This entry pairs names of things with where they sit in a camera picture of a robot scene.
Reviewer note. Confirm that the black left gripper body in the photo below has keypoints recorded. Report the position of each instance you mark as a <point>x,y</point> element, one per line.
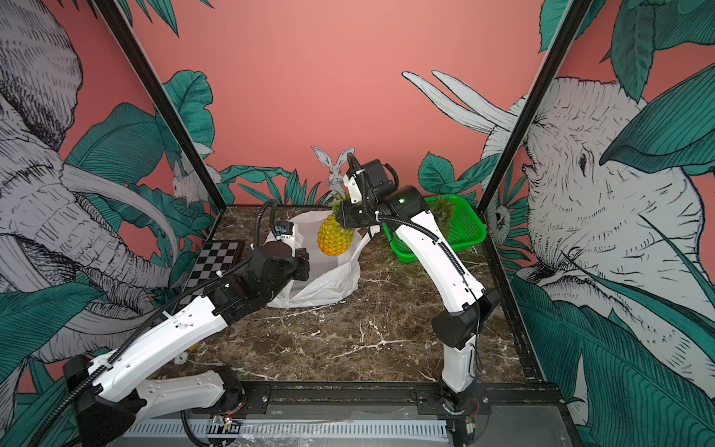
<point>295,270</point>

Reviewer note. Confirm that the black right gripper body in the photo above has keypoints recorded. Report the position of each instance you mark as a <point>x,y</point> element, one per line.
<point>356,216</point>

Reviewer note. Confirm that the white plastic bag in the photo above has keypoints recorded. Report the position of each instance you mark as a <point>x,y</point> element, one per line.
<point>331,278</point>

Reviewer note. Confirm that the yellow ripe pineapple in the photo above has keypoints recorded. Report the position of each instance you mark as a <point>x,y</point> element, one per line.
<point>333,239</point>

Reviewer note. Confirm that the greenish brown pineapple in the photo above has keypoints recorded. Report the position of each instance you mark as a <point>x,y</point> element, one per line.
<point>443,211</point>

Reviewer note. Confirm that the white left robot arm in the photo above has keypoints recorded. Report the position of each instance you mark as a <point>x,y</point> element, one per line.
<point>116,390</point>

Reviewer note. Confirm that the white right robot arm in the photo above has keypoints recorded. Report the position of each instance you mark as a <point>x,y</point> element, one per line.
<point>464,298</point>

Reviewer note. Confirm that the black white checkerboard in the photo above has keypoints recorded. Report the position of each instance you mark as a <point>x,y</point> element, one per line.
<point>195,267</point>

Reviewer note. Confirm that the green plastic mesh basket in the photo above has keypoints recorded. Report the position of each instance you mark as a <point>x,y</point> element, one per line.
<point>466,229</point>

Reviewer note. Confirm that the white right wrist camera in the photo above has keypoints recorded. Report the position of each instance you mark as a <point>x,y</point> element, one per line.
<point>353,187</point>

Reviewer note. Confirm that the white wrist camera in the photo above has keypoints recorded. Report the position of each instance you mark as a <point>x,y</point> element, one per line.
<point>285,232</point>
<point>353,187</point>

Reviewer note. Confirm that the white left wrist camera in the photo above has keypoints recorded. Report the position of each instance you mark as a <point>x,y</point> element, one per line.
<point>285,232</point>

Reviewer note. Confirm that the white slotted cable duct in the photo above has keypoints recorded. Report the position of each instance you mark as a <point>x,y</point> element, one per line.
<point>413,430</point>

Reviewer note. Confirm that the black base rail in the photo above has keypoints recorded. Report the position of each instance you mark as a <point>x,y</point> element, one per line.
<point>426,397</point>

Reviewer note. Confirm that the black right frame post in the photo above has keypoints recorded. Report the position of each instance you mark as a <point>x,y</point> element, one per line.
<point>571,21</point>

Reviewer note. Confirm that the black frame post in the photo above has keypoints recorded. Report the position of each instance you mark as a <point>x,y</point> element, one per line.
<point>571,21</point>
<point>121,30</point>

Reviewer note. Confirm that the black left frame post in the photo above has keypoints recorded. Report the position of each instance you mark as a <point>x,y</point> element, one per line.
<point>121,30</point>

